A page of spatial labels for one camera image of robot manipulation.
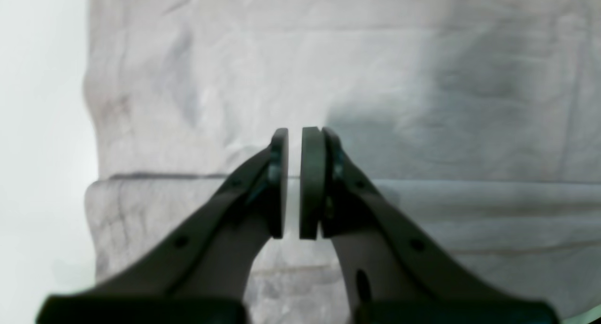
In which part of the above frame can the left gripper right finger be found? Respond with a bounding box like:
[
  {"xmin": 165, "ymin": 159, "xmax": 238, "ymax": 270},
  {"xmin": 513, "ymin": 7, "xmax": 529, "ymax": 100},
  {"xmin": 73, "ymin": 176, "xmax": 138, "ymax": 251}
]
[{"xmin": 299, "ymin": 127, "xmax": 559, "ymax": 324}]

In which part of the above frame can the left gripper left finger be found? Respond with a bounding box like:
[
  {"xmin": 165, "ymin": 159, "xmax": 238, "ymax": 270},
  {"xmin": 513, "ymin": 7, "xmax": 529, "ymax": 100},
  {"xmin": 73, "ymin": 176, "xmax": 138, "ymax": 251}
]
[{"xmin": 36, "ymin": 129, "xmax": 288, "ymax": 324}]

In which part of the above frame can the mauve T-shirt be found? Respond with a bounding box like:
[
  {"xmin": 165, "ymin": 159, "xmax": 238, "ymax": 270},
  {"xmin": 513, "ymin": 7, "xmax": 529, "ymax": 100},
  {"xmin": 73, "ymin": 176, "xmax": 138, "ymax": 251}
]
[{"xmin": 85, "ymin": 0, "xmax": 600, "ymax": 324}]

